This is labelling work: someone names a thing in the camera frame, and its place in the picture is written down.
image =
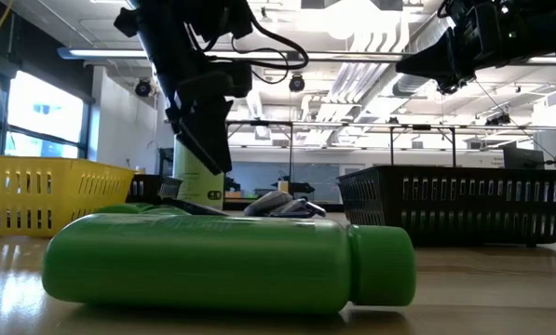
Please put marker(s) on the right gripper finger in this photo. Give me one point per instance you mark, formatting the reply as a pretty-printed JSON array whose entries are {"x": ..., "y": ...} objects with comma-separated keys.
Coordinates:
[
  {"x": 438, "y": 51},
  {"x": 438, "y": 69}
]

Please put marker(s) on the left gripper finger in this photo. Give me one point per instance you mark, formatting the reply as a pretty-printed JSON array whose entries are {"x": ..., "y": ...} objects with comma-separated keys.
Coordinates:
[
  {"x": 184, "y": 132},
  {"x": 212, "y": 130}
]

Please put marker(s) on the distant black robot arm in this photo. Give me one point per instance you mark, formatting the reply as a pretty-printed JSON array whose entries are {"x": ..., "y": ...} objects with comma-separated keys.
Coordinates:
[{"x": 298, "y": 187}]

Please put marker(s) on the green travel bottle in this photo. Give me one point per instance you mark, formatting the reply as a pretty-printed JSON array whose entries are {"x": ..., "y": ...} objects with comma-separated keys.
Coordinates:
[
  {"x": 203, "y": 265},
  {"x": 166, "y": 211},
  {"x": 119, "y": 209}
]

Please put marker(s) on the green white wipes canister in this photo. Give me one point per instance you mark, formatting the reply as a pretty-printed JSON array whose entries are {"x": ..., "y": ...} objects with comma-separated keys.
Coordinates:
[{"x": 196, "y": 186}]

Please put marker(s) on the black slotted plastic basket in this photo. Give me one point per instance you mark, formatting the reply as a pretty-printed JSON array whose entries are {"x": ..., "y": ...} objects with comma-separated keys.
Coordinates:
[
  {"x": 468, "y": 205},
  {"x": 156, "y": 188}
]

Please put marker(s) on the overhead light bar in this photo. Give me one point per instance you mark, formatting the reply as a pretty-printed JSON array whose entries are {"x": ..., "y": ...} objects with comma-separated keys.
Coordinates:
[{"x": 119, "y": 53}]

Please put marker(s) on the dark grey deodorant stick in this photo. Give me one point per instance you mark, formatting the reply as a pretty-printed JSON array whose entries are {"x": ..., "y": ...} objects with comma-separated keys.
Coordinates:
[{"x": 298, "y": 207}]

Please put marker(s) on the dark computer monitor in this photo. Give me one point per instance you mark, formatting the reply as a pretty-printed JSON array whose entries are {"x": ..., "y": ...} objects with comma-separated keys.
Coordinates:
[{"x": 524, "y": 158}]

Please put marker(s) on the yellow slotted plastic basket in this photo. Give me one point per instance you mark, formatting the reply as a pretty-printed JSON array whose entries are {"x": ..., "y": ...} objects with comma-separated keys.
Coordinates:
[{"x": 35, "y": 195}]

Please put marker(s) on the black workstation frame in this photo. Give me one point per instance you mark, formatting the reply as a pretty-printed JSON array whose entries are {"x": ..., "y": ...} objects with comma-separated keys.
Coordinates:
[
  {"x": 259, "y": 123},
  {"x": 422, "y": 126}
]

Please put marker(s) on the black camera cluster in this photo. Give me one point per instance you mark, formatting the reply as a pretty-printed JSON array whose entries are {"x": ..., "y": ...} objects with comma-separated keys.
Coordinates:
[{"x": 498, "y": 119}]

